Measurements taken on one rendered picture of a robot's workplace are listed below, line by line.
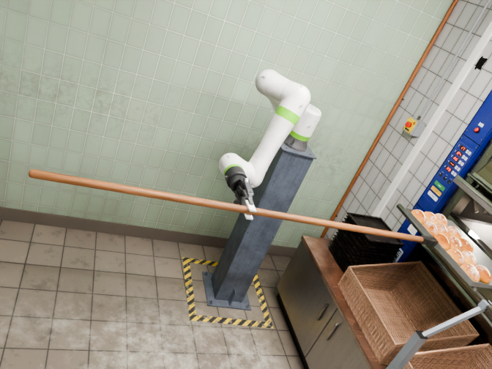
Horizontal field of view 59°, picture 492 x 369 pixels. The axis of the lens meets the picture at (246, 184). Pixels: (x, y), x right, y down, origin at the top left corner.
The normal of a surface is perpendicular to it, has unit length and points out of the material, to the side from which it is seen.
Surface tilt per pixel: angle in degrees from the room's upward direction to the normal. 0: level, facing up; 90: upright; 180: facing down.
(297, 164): 90
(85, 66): 90
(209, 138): 90
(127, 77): 90
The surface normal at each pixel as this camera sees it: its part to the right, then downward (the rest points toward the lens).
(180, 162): 0.24, 0.54
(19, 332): 0.36, -0.82
